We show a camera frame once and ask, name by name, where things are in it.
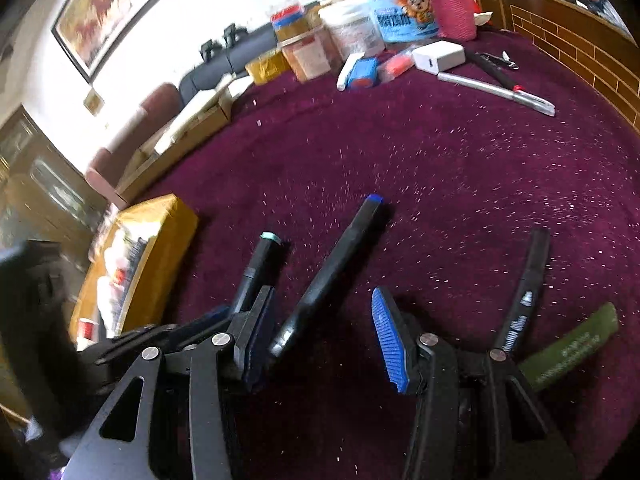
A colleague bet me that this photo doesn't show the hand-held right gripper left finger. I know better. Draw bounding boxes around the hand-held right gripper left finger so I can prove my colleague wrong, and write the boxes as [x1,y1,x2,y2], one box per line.
[59,284,278,480]

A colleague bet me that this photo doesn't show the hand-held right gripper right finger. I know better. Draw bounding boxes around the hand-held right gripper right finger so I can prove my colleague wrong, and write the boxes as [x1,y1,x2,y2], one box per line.
[371,286,582,480]

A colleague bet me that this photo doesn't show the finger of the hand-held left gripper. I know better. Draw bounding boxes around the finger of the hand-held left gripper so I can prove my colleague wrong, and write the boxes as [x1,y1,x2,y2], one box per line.
[95,303,236,367]

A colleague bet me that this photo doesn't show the black marker teal cap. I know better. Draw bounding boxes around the black marker teal cap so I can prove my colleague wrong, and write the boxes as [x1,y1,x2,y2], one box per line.
[229,231,285,317]

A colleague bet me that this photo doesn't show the yellow box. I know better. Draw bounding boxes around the yellow box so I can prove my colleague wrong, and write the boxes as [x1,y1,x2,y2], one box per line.
[69,194,199,353]

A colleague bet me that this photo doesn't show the black marker blue cap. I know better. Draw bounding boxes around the black marker blue cap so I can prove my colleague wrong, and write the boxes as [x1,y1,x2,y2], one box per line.
[269,194,387,358]

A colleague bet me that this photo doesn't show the wooden glass cabinet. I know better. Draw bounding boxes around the wooden glass cabinet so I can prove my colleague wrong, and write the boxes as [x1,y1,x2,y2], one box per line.
[0,104,110,266]

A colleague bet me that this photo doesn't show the black marker white print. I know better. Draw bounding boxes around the black marker white print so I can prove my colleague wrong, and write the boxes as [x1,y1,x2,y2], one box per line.
[491,229,552,357]

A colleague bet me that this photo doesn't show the purple velvet tablecloth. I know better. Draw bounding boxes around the purple velvet tablecloth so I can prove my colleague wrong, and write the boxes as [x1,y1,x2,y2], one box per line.
[137,27,640,480]

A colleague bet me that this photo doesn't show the green marker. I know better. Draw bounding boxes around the green marker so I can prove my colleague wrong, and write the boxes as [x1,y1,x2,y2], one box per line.
[517,301,620,392]

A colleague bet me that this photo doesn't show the cardboard box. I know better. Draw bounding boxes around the cardboard box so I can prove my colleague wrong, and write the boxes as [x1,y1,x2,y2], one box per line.
[114,76,252,197]

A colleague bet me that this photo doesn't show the pink chair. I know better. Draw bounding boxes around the pink chair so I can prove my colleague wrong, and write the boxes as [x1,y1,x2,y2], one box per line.
[84,81,184,209]

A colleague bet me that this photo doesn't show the black sofa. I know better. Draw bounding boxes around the black sofa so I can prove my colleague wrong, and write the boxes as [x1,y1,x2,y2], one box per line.
[179,21,282,102]

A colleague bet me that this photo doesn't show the yellow foil packet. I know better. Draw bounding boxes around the yellow foil packet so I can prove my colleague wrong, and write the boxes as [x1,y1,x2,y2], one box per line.
[244,49,292,87]

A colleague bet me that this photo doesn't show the silver utility knife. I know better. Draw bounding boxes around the silver utility knife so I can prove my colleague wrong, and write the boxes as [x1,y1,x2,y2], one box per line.
[436,71,557,118]

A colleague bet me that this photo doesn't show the blue eraser block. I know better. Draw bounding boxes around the blue eraser block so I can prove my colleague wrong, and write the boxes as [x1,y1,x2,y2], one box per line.
[336,54,382,92]

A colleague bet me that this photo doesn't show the orange small packet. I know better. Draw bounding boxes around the orange small packet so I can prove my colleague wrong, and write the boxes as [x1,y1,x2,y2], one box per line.
[379,51,417,84]

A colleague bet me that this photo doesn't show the orange clear jar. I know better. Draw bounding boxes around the orange clear jar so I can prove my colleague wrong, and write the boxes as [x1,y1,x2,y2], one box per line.
[279,26,337,84]

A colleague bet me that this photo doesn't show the black red pen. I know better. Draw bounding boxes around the black red pen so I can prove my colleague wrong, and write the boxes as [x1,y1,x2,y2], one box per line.
[465,50,527,94]

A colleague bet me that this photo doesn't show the white charger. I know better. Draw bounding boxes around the white charger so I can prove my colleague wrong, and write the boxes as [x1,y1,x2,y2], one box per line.
[411,41,467,74]

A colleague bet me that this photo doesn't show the nail clipper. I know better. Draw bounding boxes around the nail clipper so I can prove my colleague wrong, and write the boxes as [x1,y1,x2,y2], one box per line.
[479,51,519,71]

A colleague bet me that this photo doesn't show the jar with red blue lid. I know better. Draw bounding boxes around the jar with red blue lid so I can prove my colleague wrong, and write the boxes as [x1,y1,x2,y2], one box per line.
[269,1,307,41]

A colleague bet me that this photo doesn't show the white plastic tub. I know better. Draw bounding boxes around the white plastic tub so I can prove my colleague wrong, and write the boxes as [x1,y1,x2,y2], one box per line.
[316,0,387,62]

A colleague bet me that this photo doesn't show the blue cartoon tub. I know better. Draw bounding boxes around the blue cartoon tub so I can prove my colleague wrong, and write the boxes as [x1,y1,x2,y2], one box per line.
[359,0,442,44]

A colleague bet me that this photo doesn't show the red bag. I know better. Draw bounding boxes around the red bag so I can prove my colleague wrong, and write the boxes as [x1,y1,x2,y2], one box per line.
[467,0,496,28]

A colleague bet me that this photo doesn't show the pink thermos bottle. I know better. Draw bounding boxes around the pink thermos bottle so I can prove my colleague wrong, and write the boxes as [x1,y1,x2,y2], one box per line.
[421,0,479,42]

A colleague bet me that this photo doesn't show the wooden carved furniture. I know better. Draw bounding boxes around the wooden carved furniture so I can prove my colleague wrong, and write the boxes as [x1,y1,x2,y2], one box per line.
[469,0,640,128]

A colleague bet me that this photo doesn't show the wall switch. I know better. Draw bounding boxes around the wall switch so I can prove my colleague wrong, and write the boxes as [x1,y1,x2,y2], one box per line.
[81,86,107,117]

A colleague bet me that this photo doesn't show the framed wall painting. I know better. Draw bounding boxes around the framed wall painting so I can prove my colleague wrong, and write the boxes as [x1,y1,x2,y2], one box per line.
[51,0,203,84]

